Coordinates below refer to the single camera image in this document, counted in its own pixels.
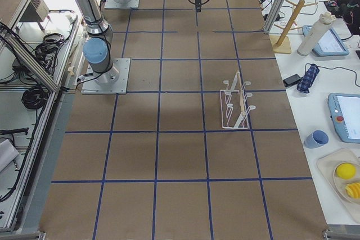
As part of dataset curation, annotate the blue cup on side table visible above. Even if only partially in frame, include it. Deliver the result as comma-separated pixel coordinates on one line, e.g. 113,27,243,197
304,130,329,149

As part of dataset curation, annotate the wooden mug tree stand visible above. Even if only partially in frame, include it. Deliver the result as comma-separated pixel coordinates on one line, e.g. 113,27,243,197
269,0,317,54

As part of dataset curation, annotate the folded blue plaid umbrella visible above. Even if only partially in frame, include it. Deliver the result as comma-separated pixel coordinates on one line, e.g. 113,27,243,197
297,64,320,94

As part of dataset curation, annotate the blue teach pendant far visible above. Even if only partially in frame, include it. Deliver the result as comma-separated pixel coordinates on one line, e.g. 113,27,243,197
312,28,349,57

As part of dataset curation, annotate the blue teach pendant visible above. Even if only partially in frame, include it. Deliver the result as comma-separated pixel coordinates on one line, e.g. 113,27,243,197
327,93,360,143
312,28,349,57

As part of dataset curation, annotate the blue teach pendant near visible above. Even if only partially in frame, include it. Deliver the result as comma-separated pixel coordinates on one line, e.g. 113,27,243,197
327,93,360,143

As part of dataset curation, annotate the beige tray with fruit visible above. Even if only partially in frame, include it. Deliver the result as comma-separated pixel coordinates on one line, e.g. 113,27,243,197
317,148,359,223

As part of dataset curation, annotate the yellow lemon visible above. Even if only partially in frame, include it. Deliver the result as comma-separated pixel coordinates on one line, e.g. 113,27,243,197
335,162,356,179

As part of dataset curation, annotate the yellow sliced fruit toy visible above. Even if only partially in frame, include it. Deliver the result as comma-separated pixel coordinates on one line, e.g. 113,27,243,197
345,182,360,199

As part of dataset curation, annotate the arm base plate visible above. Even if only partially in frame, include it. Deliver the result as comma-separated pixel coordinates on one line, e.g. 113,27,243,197
81,58,131,94
105,0,140,10

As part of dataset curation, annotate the white wire cup rack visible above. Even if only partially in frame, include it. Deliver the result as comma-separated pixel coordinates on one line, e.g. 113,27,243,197
219,71,256,130

